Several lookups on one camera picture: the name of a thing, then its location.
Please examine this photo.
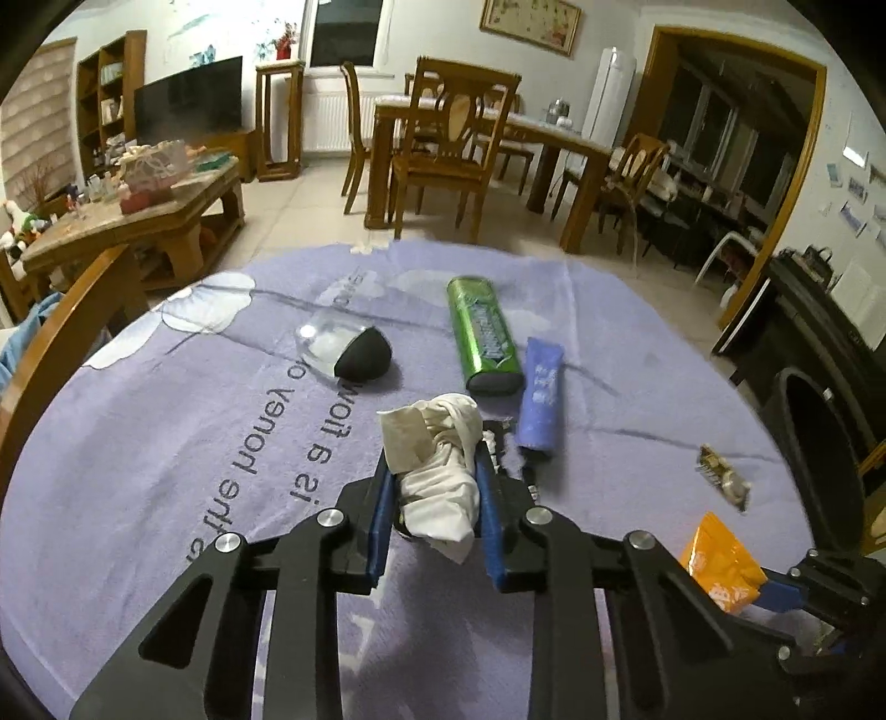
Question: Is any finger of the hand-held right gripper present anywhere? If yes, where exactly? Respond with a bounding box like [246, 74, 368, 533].
[756, 547, 886, 634]
[723, 609, 886, 720]

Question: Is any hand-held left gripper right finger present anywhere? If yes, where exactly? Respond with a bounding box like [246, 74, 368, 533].
[474, 443, 763, 720]

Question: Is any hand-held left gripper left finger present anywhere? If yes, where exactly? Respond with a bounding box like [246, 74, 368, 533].
[69, 453, 399, 720]

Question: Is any white tissue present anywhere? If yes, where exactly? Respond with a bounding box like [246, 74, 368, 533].
[375, 391, 484, 565]

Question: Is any orange foil wrapper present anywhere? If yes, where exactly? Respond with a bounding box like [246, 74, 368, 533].
[678, 511, 768, 616]

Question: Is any black clip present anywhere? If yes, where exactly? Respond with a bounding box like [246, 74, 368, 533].
[485, 419, 537, 500]

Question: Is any small crumpled foil wrapper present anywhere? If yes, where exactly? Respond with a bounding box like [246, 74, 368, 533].
[696, 445, 753, 515]

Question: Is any blue wrapper packet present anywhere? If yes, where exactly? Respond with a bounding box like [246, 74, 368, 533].
[516, 337, 566, 459]

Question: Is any clear plastic cup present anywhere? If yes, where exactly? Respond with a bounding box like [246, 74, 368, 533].
[294, 310, 393, 382]

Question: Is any green cylindrical tube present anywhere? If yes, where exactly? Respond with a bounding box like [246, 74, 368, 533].
[445, 275, 525, 397]

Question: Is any white plastic chair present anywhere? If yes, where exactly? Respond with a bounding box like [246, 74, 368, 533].
[696, 228, 769, 285]

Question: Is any wooden dining chair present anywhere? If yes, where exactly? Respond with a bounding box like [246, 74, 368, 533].
[550, 133, 671, 236]
[388, 56, 523, 243]
[339, 61, 375, 215]

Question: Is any wooden armchair white cushion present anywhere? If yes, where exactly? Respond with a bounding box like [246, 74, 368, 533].
[0, 242, 150, 486]

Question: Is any wooden coffee table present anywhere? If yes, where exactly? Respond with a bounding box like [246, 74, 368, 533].
[19, 156, 246, 292]

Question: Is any wooden dining table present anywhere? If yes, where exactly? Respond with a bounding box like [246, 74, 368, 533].
[365, 93, 614, 254]

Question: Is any wooden television stand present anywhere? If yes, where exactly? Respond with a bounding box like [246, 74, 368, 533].
[200, 128, 257, 182]

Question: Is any red tissue box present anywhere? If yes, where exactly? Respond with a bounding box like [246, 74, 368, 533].
[117, 186, 174, 214]

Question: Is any light blue cloth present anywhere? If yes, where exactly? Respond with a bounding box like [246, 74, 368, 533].
[0, 294, 60, 395]

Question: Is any white decorative basket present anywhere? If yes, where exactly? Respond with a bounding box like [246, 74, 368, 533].
[114, 138, 189, 188]

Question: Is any white standing air conditioner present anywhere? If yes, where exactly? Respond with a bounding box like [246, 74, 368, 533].
[580, 46, 638, 150]

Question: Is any tall wooden plant stand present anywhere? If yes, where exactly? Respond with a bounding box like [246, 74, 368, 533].
[255, 59, 307, 182]

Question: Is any black flat television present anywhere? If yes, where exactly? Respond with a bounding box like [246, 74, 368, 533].
[133, 55, 245, 140]

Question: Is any plush toy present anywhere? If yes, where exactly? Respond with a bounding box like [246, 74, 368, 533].
[0, 200, 43, 250]

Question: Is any white framed window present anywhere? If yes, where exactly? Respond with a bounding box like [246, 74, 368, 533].
[305, 0, 385, 70]

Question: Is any large framed floral painting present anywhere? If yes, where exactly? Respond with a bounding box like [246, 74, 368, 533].
[480, 0, 584, 58]

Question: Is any wooden bookshelf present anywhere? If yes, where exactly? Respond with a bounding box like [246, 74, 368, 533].
[75, 29, 148, 174]

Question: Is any pink roman blind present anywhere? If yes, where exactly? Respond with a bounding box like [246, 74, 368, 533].
[0, 38, 77, 202]

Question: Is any white wall radiator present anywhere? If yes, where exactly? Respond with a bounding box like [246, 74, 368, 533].
[301, 93, 378, 155]

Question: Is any wooden door frame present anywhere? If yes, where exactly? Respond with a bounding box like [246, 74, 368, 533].
[626, 24, 828, 330]

